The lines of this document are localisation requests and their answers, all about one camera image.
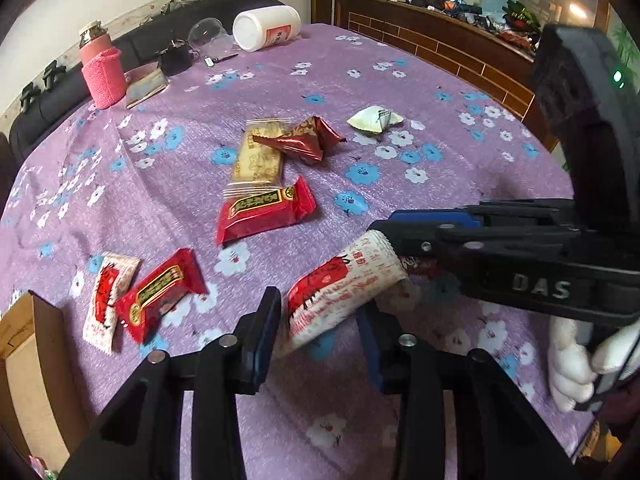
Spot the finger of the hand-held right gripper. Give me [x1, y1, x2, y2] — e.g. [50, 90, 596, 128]
[387, 199, 581, 232]
[369, 219, 482, 263]

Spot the dark red foil snack packet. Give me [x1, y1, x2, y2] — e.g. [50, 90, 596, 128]
[252, 115, 347, 162]

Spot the black sofa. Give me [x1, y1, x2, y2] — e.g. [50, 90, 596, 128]
[8, 0, 302, 162]

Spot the white plastic jar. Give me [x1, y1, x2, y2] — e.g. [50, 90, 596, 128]
[232, 4, 302, 52]

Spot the pink bottle with knitted sleeve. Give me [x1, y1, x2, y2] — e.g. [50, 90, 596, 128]
[78, 20, 127, 110]

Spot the pile of cluttered tools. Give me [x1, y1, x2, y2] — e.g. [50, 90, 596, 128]
[390, 0, 547, 52]

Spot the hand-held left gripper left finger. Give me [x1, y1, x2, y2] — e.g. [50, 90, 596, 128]
[57, 286, 282, 480]

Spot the clear plastic cup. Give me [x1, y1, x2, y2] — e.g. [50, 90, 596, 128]
[188, 17, 234, 57]

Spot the cardboard box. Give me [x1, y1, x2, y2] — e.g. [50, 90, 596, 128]
[0, 290, 97, 467]

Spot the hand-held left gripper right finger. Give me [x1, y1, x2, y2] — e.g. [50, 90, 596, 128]
[356, 305, 596, 480]

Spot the white red snack packet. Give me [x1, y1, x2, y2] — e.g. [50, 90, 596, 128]
[81, 252, 142, 356]
[286, 229, 417, 359]

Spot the person's right hand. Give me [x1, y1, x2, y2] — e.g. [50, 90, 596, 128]
[546, 315, 640, 414]

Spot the small white green packet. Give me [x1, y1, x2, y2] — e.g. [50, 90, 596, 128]
[347, 104, 405, 134]

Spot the red gold-label snack packet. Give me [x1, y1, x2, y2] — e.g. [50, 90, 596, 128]
[215, 176, 318, 247]
[114, 248, 207, 346]

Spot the purple floral tablecloth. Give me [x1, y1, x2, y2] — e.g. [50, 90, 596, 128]
[0, 22, 601, 480]

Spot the wooden cabinet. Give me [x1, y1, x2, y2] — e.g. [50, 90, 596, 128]
[310, 0, 562, 155]

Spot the beige biscuit packet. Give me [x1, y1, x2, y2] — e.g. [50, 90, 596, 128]
[223, 117, 294, 199]

